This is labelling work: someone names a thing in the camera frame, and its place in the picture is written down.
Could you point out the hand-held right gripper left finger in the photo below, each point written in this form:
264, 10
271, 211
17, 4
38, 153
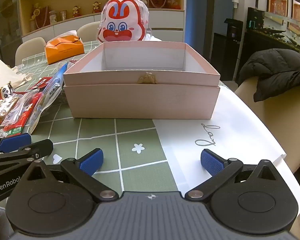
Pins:
92, 163

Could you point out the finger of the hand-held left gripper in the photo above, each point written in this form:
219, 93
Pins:
15, 141
37, 148

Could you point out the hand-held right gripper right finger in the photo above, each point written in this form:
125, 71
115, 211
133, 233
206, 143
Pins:
212, 163

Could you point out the blue white snack packet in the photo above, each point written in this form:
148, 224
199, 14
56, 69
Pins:
46, 97

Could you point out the pink cardboard box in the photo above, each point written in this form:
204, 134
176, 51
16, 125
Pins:
140, 100

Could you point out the red clear snack packet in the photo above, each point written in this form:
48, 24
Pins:
20, 115

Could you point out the white paper bag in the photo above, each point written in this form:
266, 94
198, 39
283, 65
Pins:
230, 130

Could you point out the panda print snack packet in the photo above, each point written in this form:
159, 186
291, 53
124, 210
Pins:
5, 93

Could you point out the small red snack packet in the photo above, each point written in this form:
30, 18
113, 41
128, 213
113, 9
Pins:
41, 82

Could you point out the cream canvas bag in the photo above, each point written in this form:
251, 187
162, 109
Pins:
2, 72

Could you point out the beige dining chair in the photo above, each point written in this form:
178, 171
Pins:
88, 31
30, 50
277, 130

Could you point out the orange tissue box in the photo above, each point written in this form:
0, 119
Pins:
63, 51

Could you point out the black puffer jacket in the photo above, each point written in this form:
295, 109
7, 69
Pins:
277, 70

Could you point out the black water dispenser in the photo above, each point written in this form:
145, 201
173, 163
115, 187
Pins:
227, 50

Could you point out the small monkey figurine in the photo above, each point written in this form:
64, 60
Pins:
96, 7
75, 11

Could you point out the red white bunny bag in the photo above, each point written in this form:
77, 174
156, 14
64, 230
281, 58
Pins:
121, 21

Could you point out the glass fish tank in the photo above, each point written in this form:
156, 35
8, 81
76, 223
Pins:
277, 27

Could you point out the wooden shelf cabinet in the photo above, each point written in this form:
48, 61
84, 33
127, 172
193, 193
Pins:
102, 10

